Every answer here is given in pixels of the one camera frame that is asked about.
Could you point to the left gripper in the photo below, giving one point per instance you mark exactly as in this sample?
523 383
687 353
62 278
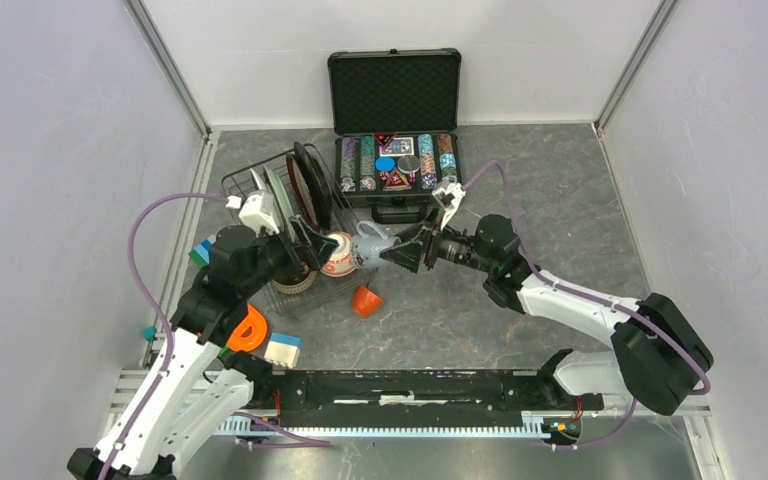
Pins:
312 248

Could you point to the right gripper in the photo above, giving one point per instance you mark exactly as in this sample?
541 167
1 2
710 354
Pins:
409 255

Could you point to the tan ceramic bowl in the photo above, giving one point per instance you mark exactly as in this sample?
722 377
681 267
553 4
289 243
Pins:
340 262

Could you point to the white mug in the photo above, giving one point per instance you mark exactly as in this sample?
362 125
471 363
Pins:
370 240

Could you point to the mint green flower plate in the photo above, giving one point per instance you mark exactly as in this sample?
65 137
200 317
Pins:
283 200

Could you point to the dark brown bottom plate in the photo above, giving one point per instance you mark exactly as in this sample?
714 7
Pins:
317 183

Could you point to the orange small cup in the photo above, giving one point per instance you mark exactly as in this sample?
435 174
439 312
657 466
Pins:
365 302

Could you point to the red rim beige plate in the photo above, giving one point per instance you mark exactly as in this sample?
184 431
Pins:
302 192

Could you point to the white plate teal rim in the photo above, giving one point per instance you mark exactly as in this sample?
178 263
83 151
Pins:
260 184

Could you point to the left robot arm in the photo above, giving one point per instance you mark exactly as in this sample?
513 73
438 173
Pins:
160 431

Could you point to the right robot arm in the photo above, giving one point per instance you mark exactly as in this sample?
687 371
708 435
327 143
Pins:
654 354

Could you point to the dark patterned bowl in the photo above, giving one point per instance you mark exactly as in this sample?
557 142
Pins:
295 284

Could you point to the silver round dealer button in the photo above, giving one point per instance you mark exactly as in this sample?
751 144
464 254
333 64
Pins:
408 164

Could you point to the blue round chip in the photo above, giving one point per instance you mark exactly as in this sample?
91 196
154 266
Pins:
385 164

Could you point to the blue white toy block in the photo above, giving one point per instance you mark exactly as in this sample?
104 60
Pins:
283 350

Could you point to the orange tape dispenser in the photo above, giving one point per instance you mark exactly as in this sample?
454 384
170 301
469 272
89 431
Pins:
250 333

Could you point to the blue green stacked blocks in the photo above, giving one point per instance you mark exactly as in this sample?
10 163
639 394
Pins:
200 253

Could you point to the black poker chip case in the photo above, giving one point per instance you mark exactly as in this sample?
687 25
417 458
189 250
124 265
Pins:
394 103

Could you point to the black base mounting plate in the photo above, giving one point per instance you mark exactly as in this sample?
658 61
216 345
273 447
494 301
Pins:
412 398

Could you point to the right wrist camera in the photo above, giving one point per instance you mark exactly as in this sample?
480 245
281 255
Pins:
449 196

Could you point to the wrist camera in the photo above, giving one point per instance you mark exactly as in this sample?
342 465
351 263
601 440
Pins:
449 196
258 212

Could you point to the black wire dish rack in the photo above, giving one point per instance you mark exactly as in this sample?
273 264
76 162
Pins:
325 290

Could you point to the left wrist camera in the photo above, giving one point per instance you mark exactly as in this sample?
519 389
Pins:
258 212

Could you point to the white cable duct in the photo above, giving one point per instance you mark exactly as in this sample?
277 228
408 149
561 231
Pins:
529 428

